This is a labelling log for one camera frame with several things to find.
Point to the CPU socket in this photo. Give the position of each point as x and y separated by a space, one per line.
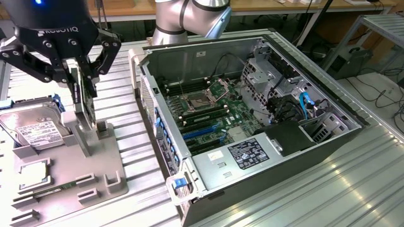
200 102

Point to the grey metal shelf frame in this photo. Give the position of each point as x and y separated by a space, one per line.
381 26

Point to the black floor device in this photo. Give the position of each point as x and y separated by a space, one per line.
349 63

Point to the metal disk bay cage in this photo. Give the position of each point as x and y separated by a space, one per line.
258 78

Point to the black RAM slot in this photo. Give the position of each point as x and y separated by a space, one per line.
189 86

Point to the open black PC case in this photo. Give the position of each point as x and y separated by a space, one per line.
284 170

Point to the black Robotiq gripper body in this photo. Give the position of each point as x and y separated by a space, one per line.
56 28

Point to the blue expansion slot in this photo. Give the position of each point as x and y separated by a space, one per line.
200 132

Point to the silver chipset heat sink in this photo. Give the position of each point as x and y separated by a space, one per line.
237 133

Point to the grey power supply with label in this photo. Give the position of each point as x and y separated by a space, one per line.
220 170

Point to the blue card retainer clips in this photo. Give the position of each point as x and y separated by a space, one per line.
166 139

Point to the black plastic air shroud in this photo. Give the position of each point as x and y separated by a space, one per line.
289 139

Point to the green motherboard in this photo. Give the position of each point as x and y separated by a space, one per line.
240 116

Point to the silver CPU chip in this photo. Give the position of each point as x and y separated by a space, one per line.
32 173

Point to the metal socket cover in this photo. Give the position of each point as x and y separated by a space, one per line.
220 89

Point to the grey plastic parts rack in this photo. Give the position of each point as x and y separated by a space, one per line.
62 170

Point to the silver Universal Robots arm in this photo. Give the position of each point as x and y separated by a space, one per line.
169 21

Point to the black expansion slot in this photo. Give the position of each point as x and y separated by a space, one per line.
205 144

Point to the green RAM stick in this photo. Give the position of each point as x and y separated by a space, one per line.
53 190

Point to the wooden desk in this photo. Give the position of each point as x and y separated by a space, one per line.
125 9

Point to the hard disk with blue caddy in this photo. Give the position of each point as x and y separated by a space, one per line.
34 127

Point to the installed black RAM stick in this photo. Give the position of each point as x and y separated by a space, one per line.
205 117

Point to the blue case latch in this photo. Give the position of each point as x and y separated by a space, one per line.
177 184

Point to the thin socket locking lever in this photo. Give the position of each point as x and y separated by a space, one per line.
181 87

